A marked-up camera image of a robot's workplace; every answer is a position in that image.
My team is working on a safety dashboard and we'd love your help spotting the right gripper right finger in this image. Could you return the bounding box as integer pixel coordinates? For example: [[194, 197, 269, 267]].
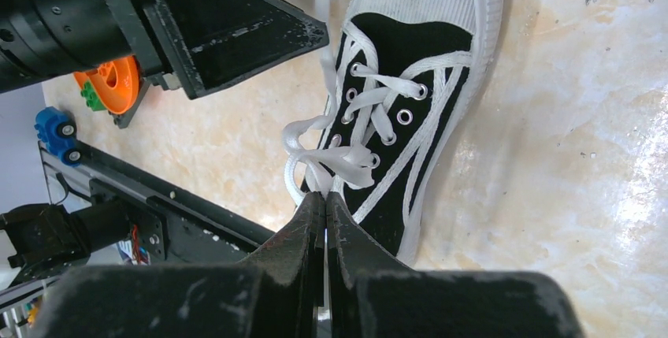
[[326, 192, 585, 337]]

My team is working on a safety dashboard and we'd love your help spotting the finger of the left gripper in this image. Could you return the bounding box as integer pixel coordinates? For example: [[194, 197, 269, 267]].
[[123, 0, 329, 99]]

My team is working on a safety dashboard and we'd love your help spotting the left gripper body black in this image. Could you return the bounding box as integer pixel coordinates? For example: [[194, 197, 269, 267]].
[[1, 0, 162, 93]]

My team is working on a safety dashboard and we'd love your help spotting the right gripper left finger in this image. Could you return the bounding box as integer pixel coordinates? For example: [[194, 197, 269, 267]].
[[31, 193, 325, 337]]

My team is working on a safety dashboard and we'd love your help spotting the black white sneaker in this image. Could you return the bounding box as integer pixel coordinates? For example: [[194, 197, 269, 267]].
[[282, 0, 503, 266]]

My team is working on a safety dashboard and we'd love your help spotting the blue toy car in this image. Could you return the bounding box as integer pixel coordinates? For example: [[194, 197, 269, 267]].
[[34, 106, 82, 167]]

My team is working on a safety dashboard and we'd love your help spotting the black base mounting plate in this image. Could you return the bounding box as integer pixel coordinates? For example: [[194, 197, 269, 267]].
[[38, 143, 274, 263]]

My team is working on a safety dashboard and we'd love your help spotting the grey base plate green block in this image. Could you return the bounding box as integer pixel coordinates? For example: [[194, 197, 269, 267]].
[[79, 80, 152, 130]]

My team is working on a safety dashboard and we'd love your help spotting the orange ring toy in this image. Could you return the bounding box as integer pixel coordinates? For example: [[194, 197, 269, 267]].
[[72, 56, 141, 115]]

